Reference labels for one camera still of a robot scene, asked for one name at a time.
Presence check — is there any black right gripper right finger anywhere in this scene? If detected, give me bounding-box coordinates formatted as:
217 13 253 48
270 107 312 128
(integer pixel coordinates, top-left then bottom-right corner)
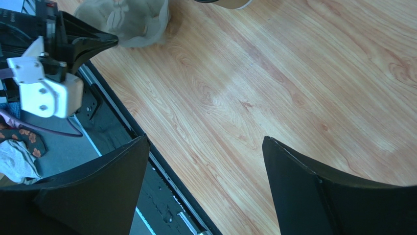
262 137 417 235

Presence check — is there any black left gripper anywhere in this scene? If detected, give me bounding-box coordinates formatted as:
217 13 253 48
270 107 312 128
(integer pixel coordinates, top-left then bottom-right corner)
0 0 118 73

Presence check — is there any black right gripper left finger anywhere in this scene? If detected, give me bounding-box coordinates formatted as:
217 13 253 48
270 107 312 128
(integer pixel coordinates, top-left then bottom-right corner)
0 135 150 235

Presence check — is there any single cardboard cup carrier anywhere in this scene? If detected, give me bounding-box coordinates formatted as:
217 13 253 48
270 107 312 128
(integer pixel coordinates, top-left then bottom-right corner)
74 0 171 48

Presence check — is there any single paper cup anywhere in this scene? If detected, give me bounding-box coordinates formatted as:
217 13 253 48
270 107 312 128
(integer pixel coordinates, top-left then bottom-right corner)
195 0 253 10

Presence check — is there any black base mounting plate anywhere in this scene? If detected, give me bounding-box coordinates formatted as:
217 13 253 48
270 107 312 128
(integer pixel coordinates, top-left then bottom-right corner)
76 62 220 235

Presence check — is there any patterned cloth on floor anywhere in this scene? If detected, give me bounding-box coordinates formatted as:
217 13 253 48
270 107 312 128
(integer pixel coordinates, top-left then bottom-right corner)
0 122 48 185

